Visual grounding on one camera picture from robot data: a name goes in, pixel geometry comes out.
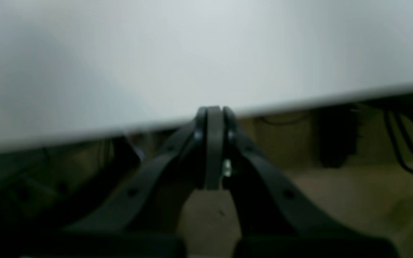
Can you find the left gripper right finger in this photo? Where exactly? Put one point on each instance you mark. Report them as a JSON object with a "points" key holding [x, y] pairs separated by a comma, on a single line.
{"points": [[276, 219]]}

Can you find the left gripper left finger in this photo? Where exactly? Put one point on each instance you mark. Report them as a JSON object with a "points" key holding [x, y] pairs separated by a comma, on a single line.
{"points": [[139, 221]]}

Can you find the black box under table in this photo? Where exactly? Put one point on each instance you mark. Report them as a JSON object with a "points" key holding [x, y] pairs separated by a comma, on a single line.
{"points": [[337, 134]]}

